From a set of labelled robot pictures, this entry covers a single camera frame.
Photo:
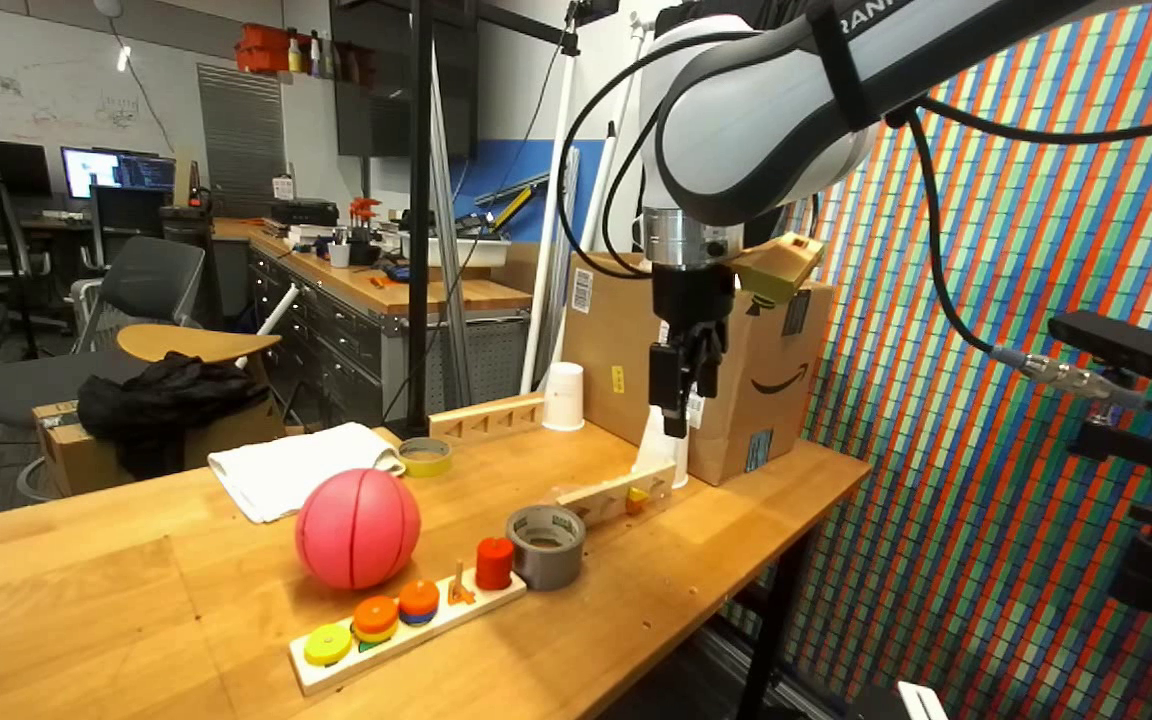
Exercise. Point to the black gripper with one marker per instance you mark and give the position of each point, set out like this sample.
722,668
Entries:
695,304

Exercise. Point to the pink rubber basketball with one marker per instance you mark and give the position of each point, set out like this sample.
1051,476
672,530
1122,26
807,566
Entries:
358,530

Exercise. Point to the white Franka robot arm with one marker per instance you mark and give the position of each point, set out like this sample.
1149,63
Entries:
760,120

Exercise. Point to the brown cardboard shipping box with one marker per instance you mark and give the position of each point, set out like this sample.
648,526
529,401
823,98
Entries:
760,386

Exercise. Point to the low cardboard box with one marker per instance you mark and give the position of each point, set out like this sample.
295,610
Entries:
70,453

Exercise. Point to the small yellow wooden piece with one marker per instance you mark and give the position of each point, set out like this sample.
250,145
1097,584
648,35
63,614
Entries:
639,501

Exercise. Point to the wooden block with holes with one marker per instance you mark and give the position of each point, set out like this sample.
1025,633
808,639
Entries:
484,419

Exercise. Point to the red stacking cylinder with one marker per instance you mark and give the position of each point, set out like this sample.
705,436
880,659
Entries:
492,563

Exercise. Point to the blue board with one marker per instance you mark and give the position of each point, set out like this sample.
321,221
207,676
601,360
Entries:
497,165

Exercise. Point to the wooden top workbench cabinet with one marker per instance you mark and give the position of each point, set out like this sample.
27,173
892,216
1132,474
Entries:
337,333

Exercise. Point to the multicoloured woven backdrop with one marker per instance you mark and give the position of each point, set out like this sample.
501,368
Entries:
1003,532

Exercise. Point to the white folded cloth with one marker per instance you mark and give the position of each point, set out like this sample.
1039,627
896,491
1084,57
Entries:
289,471

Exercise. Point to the black backpack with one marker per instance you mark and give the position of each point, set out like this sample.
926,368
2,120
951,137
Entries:
170,401

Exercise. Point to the red container on shelf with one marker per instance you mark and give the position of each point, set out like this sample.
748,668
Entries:
262,51

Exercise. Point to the grey chair with wooden tablet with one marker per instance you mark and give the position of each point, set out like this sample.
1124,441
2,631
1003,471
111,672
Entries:
151,280

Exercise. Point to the computer monitor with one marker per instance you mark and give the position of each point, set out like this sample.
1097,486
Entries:
117,168

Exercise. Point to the tan wrist camera box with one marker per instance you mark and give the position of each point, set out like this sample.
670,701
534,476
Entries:
778,268

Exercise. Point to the grey duct tape roll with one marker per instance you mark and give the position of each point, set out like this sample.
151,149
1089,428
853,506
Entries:
545,550

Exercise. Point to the black stereo camera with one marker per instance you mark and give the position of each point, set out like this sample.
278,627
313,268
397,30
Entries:
1122,346

